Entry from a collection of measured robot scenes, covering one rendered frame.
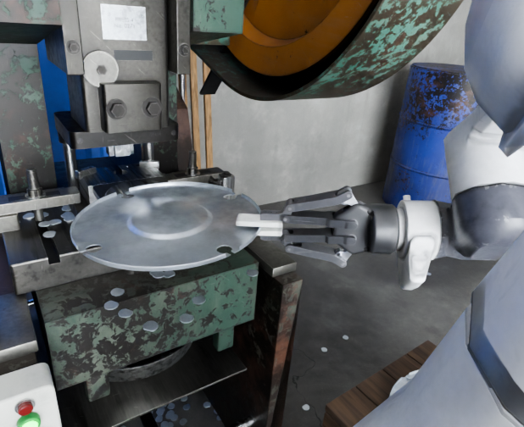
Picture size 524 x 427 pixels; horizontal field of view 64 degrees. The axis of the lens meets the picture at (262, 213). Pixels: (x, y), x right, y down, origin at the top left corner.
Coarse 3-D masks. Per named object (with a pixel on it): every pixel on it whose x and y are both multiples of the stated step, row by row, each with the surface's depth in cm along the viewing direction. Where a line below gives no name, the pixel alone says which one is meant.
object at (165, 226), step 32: (128, 192) 75; (160, 192) 76; (192, 192) 76; (224, 192) 76; (96, 224) 64; (128, 224) 64; (160, 224) 64; (192, 224) 64; (224, 224) 65; (96, 256) 56; (128, 256) 56; (160, 256) 57; (192, 256) 57; (224, 256) 56
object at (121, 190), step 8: (104, 184) 80; (112, 184) 81; (120, 184) 80; (128, 184) 80; (136, 184) 80; (144, 184) 80; (96, 192) 77; (104, 192) 77; (112, 192) 76; (120, 192) 76; (128, 272) 76; (136, 272) 77
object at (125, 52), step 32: (96, 0) 64; (128, 0) 67; (160, 0) 69; (96, 32) 66; (128, 32) 69; (160, 32) 72; (96, 64) 67; (128, 64) 71; (160, 64) 74; (96, 96) 70; (128, 96) 70; (160, 96) 73; (96, 128) 72; (128, 128) 72; (160, 128) 75
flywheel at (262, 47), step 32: (256, 0) 98; (288, 0) 89; (320, 0) 81; (352, 0) 70; (256, 32) 99; (288, 32) 90; (320, 32) 78; (352, 32) 72; (256, 64) 97; (288, 64) 87; (320, 64) 81
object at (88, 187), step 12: (108, 168) 88; (120, 168) 88; (132, 168) 89; (144, 168) 90; (156, 168) 90; (84, 180) 81; (96, 180) 81; (108, 180) 82; (120, 180) 82; (84, 192) 84
